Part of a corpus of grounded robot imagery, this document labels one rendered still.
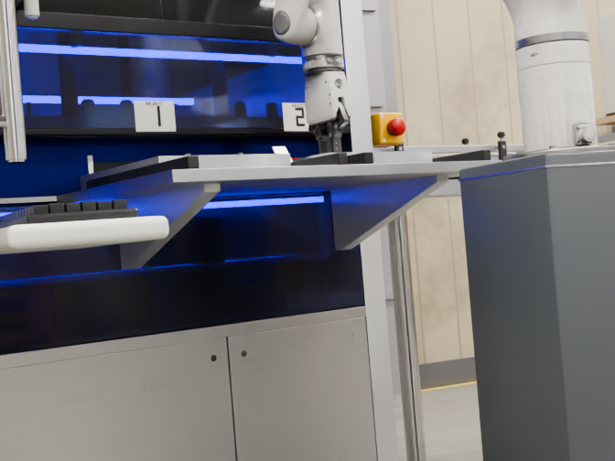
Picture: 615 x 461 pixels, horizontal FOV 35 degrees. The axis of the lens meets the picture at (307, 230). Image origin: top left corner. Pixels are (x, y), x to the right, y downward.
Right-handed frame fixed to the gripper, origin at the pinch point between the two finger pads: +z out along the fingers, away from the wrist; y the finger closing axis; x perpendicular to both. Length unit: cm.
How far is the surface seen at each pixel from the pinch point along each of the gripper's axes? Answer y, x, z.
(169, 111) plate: 11.2, 29.7, -9.2
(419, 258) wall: 195, -194, 31
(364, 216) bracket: 0.2, -7.6, 14.2
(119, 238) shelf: -47, 68, 16
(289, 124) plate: 11.2, 1.7, -6.5
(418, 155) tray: -14.7, -10.6, 3.4
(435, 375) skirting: 193, -195, 87
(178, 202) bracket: -13.3, 42.4, 10.1
